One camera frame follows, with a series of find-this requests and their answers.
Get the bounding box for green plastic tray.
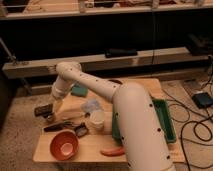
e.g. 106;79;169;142
112;99;176;143

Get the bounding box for purple bowl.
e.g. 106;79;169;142
108;79;123;85

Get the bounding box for orange carrot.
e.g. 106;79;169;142
100;147;125;157

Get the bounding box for black floor cables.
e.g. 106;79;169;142
163;88;213;171

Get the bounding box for orange bowl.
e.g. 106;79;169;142
50;131;79;161

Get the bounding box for black eraser block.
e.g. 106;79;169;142
34;104;53;117

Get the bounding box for black power adapter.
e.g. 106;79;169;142
192;92;213;109

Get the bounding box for teal sponge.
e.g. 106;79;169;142
71;86;88;97

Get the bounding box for black object on shelf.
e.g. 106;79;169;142
105;49;137;58

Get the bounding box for spoon with dark tip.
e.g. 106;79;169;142
62;113;90;121

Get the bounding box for white paper cup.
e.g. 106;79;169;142
89;110;105;130

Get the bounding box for small metal cup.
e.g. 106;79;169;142
44;114;55;123

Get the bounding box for clear crumpled plastic bag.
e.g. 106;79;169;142
81;99;102;113

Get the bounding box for wooden shelf rack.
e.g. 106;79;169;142
0;3;213;79

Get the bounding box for black handled scissors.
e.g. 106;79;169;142
43;122;80;132

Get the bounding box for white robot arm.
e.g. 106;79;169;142
52;62;176;171

